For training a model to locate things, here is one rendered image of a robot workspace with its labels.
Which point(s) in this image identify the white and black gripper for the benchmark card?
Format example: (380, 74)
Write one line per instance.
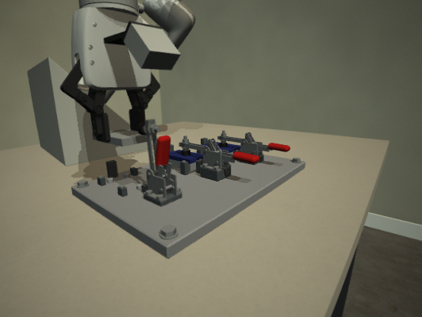
(106, 66)

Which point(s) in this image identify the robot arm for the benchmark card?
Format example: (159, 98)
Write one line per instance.
(149, 45)

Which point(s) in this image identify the toggle clamp with red handle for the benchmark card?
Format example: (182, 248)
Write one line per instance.
(216, 162)

